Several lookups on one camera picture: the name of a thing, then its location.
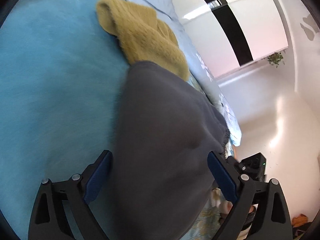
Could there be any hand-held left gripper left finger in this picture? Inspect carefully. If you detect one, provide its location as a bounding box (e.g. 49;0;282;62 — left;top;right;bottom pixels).
28;150;113;240

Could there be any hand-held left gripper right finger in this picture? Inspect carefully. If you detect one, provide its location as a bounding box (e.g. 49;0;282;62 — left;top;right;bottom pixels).
207;151;293;240

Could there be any grey wall sticker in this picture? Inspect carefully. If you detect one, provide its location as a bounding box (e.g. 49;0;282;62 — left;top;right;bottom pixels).
300;14;320;40

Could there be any dark grey hoodie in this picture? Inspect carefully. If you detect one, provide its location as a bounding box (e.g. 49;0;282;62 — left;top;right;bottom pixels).
107;60;229;240

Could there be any white and black wardrobe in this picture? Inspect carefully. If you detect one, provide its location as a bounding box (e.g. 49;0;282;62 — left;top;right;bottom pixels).
169;0;289;79

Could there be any orange cloth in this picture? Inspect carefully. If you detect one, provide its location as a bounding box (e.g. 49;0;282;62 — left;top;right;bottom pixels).
292;214;309;227

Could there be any teal floral bed blanket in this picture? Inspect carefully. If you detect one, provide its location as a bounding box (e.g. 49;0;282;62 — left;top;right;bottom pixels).
0;0;235;240

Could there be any green potted plant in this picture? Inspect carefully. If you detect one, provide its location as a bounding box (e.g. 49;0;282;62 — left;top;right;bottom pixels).
267;51;285;68

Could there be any mustard yellow knit sweater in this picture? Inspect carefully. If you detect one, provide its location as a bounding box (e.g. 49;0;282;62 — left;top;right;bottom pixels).
96;0;190;82

